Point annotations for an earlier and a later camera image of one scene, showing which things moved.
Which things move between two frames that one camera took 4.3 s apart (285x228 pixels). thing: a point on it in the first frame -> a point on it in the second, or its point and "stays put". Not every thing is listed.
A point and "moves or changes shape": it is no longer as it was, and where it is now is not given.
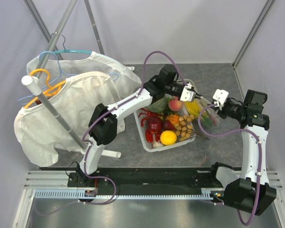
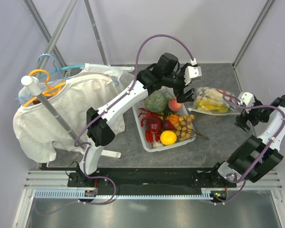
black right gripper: (221, 112) -> (241, 120)
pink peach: (175, 105) stays put
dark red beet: (167, 125) stays put
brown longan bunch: (184, 128) stays put
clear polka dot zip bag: (208, 113) moves or changes shape
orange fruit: (168, 137) stays put
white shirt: (61, 66) -> (30, 90)
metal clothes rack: (33, 83) stays put
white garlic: (156, 144) stays put
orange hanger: (53, 90) stays put
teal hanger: (72, 51) -> (64, 68)
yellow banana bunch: (194, 108) moves or changes shape
